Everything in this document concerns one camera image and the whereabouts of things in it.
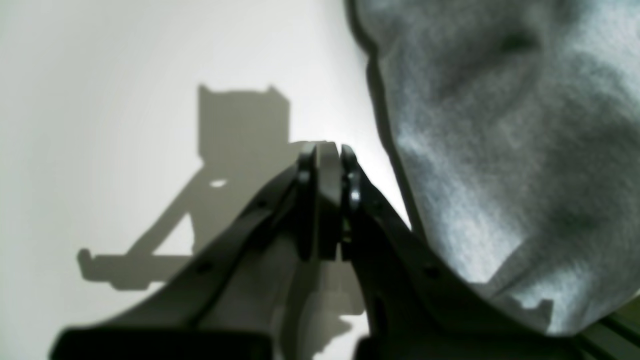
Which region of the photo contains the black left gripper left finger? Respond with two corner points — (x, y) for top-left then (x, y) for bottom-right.
(50, 142), (341, 360)

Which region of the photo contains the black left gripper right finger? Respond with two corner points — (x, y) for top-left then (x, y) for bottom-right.
(340, 145), (585, 360)

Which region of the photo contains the grey T-shirt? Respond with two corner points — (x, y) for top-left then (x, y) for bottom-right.
(352, 0), (640, 336)

